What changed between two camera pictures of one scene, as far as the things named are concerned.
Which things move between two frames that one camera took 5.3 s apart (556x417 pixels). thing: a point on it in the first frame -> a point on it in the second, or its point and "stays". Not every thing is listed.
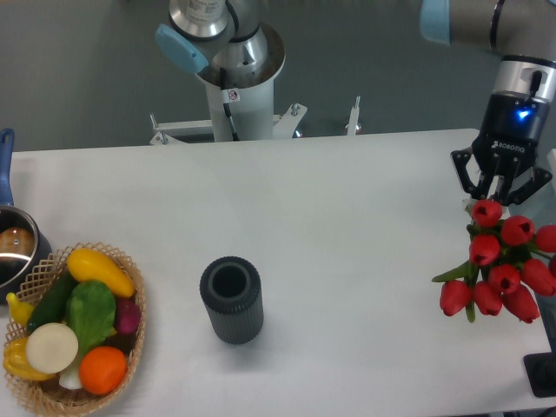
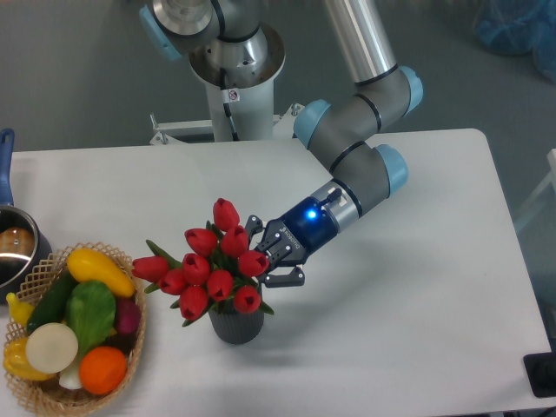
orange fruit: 102,369 stays
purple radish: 128,315 stays
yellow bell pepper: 16,360 stays
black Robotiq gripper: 517,127 -> 303,234
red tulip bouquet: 510,267 -> 218,269
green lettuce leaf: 90,311 stays
